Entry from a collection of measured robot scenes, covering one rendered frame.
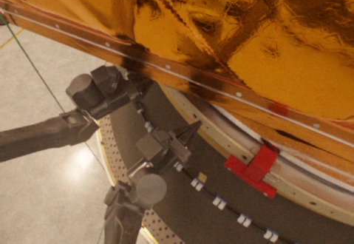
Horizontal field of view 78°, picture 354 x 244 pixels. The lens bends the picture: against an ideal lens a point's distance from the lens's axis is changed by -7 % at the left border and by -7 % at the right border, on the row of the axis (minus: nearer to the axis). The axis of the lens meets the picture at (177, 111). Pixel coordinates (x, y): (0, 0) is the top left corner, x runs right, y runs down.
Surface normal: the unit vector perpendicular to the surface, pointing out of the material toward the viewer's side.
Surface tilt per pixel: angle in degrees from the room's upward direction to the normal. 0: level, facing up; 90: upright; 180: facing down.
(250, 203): 62
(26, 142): 76
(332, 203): 0
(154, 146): 10
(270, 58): 88
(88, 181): 0
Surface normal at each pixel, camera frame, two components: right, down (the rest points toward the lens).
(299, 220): -0.40, 0.40
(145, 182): 0.31, 0.01
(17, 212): 0.03, -0.55
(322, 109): -0.39, 0.73
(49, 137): 0.63, 0.43
